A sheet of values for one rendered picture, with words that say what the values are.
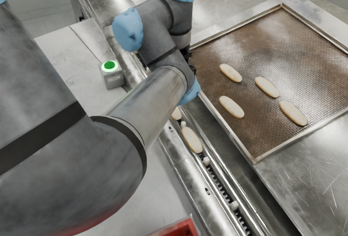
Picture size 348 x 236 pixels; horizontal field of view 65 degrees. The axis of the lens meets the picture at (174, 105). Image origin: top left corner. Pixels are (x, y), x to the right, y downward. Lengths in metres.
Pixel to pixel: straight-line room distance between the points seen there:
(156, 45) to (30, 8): 2.95
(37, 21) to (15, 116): 3.00
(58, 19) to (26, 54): 2.91
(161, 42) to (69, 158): 0.38
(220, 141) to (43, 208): 0.72
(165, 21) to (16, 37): 0.39
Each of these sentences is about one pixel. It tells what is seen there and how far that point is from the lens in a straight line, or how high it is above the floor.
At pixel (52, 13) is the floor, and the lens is 3.26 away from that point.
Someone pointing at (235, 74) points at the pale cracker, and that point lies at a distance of 0.94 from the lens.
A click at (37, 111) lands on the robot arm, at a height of 1.41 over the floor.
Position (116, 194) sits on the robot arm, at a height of 1.32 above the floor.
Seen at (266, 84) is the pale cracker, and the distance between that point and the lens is 0.92.
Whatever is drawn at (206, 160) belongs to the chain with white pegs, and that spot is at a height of 0.87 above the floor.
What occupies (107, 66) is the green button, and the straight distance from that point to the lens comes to 1.00.
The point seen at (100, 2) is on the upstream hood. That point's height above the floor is 0.92.
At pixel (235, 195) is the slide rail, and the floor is 0.85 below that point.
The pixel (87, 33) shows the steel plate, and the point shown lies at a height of 0.82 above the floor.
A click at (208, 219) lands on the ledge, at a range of 0.73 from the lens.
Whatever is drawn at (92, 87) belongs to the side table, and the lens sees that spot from 1.06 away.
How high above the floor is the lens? 1.55
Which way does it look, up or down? 50 degrees down
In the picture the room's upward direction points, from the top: straight up
